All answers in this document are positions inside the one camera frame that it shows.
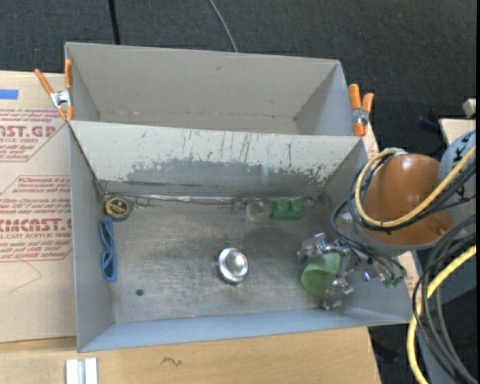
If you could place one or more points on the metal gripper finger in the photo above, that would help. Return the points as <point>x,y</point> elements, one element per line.
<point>336,291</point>
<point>315,246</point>

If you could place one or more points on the light green cup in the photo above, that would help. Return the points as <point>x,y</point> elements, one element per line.
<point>318,276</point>

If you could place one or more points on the green sponge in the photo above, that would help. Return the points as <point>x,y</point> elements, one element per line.
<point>288,209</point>

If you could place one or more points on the small clear glass cup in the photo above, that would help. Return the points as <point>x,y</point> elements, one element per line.
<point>258,210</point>

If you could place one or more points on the grey metal bin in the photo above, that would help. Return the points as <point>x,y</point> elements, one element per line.
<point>176,230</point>

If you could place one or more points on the black and yellow tape measure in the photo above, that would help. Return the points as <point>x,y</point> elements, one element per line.
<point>117,208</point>

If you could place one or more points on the brown cardboard board red print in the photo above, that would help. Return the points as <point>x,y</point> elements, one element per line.
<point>32,294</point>

